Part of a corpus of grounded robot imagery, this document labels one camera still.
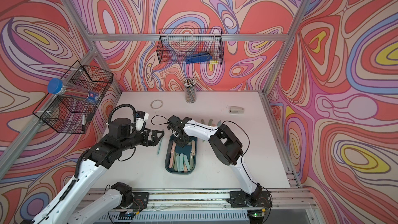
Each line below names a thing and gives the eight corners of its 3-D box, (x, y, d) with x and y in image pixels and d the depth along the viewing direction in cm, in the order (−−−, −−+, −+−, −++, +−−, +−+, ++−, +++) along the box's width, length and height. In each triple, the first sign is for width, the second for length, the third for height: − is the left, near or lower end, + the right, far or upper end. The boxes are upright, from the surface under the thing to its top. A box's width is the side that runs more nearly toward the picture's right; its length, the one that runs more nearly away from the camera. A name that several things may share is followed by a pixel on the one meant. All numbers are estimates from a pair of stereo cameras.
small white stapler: (229, 113, 109) (229, 111, 107) (228, 108, 112) (228, 106, 111) (243, 113, 109) (244, 111, 107) (242, 108, 112) (243, 106, 111)
